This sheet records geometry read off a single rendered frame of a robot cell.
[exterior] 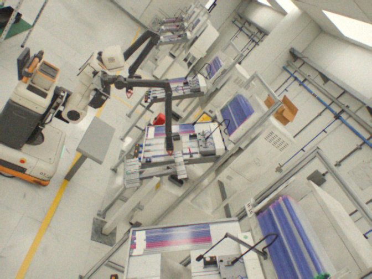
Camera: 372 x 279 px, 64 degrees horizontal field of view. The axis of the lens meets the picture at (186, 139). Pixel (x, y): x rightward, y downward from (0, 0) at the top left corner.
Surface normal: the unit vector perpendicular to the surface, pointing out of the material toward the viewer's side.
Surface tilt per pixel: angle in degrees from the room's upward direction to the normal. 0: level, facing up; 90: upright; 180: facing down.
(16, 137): 90
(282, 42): 90
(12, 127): 90
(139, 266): 44
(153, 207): 90
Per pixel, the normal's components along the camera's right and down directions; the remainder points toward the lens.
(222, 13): 0.04, 0.51
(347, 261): -0.78, -0.52
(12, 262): 0.63, -0.68
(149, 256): -0.09, -0.86
